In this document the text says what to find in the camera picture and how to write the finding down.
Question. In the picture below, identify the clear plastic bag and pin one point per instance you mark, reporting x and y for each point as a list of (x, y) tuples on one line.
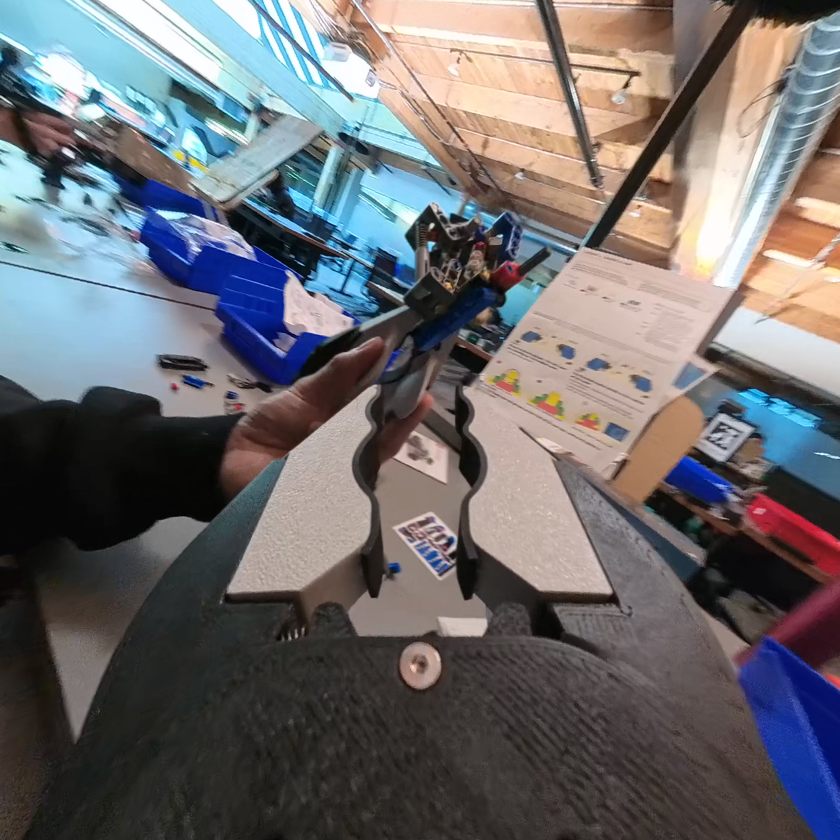
[(210, 239)]

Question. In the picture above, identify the blue lego piece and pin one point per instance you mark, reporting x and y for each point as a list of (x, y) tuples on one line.
[(195, 381)]

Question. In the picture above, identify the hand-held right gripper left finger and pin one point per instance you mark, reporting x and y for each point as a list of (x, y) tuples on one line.
[(302, 525)]

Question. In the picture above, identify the cardboard poster backing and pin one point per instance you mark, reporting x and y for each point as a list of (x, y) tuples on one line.
[(663, 453)]

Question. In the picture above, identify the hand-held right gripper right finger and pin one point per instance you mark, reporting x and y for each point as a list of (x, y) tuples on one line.
[(538, 525)]

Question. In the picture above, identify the red storage bin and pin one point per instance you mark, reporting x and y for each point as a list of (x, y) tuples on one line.
[(787, 531)]

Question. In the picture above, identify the maroon drinking bottle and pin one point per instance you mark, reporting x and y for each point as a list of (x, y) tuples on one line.
[(814, 617)]

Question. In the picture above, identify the black steel column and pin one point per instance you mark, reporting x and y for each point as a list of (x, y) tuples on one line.
[(663, 124)]

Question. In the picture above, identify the person's left forearm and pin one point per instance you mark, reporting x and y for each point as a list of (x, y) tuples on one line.
[(98, 459)]

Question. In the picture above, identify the lego sticker sheet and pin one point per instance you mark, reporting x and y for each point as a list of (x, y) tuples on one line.
[(426, 544)]

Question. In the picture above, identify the white printed instruction poster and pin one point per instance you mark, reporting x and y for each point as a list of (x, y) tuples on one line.
[(623, 315)]

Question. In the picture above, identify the dark grey bent lego beam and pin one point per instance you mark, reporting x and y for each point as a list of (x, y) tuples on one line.
[(182, 362)]

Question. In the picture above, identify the person's left hand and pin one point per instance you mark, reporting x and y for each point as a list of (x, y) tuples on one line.
[(289, 420)]

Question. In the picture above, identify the leaning grey board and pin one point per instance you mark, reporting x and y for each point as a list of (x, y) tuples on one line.
[(262, 161)]

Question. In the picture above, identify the metal air duct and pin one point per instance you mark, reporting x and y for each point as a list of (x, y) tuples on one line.
[(781, 131)]

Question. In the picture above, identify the partly built lego buggy model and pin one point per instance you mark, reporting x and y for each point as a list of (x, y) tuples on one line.
[(453, 308)]

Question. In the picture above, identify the black white fiducial sign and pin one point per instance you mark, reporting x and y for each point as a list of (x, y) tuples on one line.
[(725, 438)]

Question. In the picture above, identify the small white lego leaflet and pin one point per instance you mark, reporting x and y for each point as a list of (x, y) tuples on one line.
[(423, 456)]

